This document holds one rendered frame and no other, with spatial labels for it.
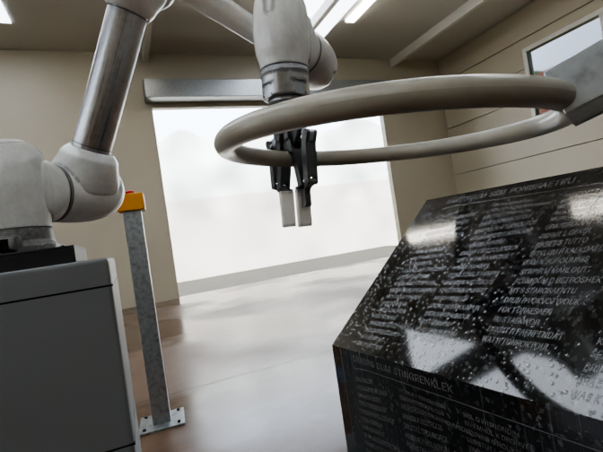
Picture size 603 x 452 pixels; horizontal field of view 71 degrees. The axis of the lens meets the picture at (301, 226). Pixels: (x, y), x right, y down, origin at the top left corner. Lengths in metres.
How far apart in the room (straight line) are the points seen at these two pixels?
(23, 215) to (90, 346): 0.34
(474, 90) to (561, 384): 0.27
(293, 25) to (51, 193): 0.71
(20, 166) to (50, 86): 6.41
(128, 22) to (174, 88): 6.00
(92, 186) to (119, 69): 0.32
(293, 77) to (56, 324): 0.68
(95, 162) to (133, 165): 5.93
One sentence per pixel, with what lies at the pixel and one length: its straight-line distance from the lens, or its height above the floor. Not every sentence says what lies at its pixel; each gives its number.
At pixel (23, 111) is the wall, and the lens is 7.48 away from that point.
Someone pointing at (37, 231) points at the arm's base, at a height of 0.88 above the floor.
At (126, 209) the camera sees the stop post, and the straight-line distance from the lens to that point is 2.08.
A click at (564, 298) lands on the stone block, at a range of 0.50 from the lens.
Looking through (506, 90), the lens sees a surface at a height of 0.89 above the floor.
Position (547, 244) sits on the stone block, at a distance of 0.57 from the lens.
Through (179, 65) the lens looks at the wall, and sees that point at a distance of 7.74.
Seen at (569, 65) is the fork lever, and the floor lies 0.92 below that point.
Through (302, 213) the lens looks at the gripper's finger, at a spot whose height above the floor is 0.83.
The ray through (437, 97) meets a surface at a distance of 0.40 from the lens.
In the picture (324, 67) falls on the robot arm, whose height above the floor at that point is 1.12.
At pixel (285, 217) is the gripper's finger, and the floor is 0.83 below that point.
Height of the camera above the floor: 0.80
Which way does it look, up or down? 1 degrees up
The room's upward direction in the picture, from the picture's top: 8 degrees counter-clockwise
